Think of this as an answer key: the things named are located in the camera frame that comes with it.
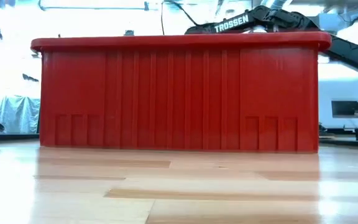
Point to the red plastic bin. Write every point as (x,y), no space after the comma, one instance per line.
(179,93)

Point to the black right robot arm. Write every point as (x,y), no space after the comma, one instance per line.
(278,18)

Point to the pale blue tarp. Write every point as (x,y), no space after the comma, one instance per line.
(14,115)

